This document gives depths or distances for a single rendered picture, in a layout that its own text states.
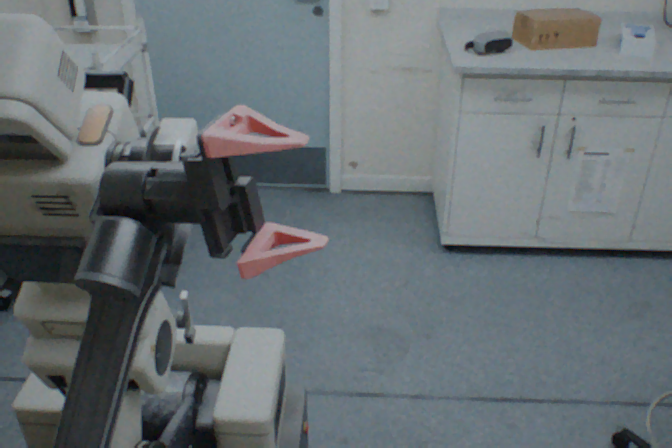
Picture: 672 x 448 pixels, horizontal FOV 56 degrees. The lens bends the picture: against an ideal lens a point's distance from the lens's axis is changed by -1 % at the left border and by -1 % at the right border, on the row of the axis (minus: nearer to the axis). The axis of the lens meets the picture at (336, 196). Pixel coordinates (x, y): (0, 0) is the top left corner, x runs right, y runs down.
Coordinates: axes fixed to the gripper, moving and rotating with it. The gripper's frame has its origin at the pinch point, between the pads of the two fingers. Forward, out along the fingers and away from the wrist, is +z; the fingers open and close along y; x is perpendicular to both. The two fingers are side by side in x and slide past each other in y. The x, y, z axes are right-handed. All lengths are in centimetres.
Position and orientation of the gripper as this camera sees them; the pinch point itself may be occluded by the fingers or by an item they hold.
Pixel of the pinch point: (308, 193)
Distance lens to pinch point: 53.9
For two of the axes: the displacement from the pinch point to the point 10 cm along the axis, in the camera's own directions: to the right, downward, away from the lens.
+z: 9.4, 0.1, -3.4
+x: 3.0, -4.8, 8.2
